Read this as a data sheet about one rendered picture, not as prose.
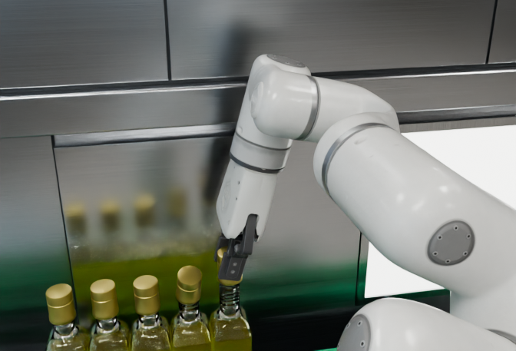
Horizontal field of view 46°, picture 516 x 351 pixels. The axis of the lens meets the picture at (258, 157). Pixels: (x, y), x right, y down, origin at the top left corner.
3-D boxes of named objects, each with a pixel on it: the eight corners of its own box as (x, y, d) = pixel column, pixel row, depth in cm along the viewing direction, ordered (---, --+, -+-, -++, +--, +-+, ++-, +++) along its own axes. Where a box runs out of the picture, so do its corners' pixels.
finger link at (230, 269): (228, 233, 80) (216, 276, 82) (232, 246, 77) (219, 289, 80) (251, 236, 81) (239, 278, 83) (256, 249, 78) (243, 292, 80)
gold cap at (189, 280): (199, 283, 87) (201, 263, 84) (202, 303, 84) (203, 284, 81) (174, 285, 86) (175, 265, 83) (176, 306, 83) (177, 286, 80)
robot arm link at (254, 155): (229, 119, 81) (224, 137, 82) (240, 143, 73) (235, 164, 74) (281, 128, 83) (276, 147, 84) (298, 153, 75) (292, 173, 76)
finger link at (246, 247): (248, 189, 78) (236, 210, 82) (249, 242, 74) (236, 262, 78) (257, 190, 78) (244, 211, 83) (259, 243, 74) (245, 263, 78)
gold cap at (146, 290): (160, 299, 86) (158, 273, 85) (160, 314, 83) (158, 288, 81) (135, 301, 86) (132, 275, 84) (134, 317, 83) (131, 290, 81)
